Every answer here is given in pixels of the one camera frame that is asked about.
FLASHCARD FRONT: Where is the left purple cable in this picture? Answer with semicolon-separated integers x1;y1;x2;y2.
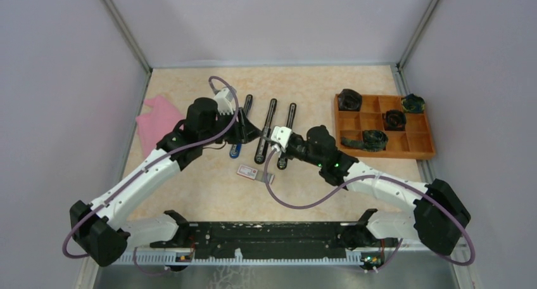
61;75;241;276

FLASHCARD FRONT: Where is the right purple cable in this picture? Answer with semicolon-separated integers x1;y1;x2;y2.
263;146;477;274

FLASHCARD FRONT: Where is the purple cable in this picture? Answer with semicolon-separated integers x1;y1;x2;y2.
263;146;477;274
61;75;241;276

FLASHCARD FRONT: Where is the pink cloth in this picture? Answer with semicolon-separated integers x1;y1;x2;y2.
136;95;185;158

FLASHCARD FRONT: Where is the blue stapler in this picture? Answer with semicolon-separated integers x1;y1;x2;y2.
229;94;253;158

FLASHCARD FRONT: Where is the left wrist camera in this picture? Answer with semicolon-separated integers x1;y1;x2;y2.
213;87;236;115

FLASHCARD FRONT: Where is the dark rolled fabric top-left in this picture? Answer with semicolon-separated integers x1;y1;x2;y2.
337;89;363;112

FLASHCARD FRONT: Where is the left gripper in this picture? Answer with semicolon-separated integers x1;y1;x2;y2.
201;106;263;146

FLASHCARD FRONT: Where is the dark rolled fabric centre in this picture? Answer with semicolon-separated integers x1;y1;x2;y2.
383;110;407;131

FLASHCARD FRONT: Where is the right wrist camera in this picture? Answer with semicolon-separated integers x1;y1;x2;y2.
269;126;293;152

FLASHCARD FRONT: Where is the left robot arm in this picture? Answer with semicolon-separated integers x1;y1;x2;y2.
62;98;262;267

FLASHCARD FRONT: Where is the orange wooden compartment tray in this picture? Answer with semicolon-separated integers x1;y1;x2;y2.
333;94;436;160

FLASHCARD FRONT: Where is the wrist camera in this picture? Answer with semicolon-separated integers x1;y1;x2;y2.
269;126;293;152
213;87;236;115

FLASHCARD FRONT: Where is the dark rolled fabric top-right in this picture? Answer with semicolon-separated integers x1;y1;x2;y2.
401;93;426;114

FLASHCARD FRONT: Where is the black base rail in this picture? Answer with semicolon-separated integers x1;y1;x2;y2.
150;222;398;260

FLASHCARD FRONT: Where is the dark rolled fabric lower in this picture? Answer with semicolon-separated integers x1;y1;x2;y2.
340;130;389;152

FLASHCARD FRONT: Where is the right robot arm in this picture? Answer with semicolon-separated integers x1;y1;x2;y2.
271;125;471;256

